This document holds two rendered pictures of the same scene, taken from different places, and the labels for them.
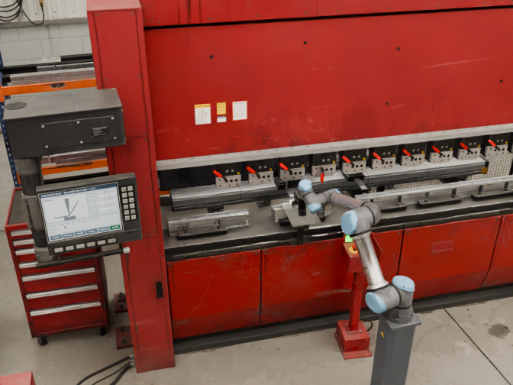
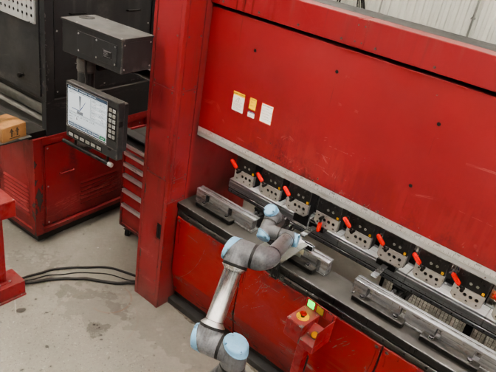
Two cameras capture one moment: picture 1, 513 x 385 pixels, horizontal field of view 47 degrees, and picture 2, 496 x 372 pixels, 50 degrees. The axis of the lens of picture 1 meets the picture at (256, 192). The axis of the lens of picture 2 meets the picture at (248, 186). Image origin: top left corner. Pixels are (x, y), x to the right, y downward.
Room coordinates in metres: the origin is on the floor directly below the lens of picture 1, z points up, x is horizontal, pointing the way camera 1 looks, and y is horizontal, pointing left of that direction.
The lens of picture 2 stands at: (1.25, -2.00, 2.67)
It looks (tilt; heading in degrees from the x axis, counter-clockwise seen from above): 28 degrees down; 49
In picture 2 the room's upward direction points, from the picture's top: 10 degrees clockwise
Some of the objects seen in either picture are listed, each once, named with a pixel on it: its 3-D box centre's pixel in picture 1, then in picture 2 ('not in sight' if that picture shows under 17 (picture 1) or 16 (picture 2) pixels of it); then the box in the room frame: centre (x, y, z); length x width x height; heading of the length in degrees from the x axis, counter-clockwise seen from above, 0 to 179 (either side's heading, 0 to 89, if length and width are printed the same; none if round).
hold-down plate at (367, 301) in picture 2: (384, 208); (377, 308); (3.34, -0.84, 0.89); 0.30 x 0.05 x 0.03; 104
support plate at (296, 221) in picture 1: (300, 213); (282, 246); (3.11, -0.27, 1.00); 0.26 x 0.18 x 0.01; 14
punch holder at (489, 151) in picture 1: (494, 142); not in sight; (3.58, -1.57, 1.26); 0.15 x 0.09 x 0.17; 104
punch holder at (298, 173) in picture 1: (291, 165); (302, 198); (3.25, -0.21, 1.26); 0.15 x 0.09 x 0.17; 104
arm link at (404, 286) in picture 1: (401, 290); (233, 351); (2.44, -0.75, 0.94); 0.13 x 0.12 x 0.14; 121
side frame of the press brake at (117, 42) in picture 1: (133, 185); (202, 146); (3.19, 0.75, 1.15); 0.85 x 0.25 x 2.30; 14
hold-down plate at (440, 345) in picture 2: (439, 201); (448, 351); (3.44, -1.23, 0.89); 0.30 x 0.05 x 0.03; 104
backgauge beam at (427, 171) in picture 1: (336, 181); (376, 259); (3.65, -0.55, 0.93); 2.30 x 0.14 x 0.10; 104
